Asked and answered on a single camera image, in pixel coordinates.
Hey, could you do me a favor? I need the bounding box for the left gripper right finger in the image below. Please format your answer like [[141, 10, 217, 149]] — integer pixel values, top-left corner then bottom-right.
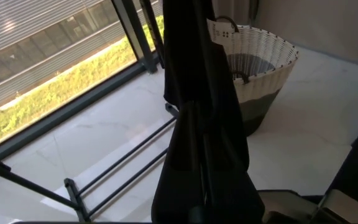
[[204, 169, 265, 223]]

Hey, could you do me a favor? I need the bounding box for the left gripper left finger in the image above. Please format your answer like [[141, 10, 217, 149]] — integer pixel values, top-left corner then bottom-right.
[[151, 101, 204, 223]]

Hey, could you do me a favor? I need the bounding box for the black garment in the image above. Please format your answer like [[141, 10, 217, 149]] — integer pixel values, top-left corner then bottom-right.
[[162, 0, 251, 172]]

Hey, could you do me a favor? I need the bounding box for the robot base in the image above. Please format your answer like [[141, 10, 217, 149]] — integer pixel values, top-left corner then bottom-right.
[[258, 126, 358, 224]]

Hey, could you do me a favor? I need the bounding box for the black clothes rack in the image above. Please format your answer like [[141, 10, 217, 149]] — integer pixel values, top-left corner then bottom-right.
[[0, 0, 180, 223]]

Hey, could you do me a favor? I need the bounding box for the white laundry basket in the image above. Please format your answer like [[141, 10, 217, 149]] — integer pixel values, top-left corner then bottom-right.
[[214, 15, 300, 137]]

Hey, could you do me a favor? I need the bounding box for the window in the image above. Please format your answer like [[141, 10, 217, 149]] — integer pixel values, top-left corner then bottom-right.
[[0, 0, 167, 162]]

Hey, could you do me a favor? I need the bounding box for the beige curtain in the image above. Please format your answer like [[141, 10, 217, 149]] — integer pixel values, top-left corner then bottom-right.
[[212, 0, 260, 26]]

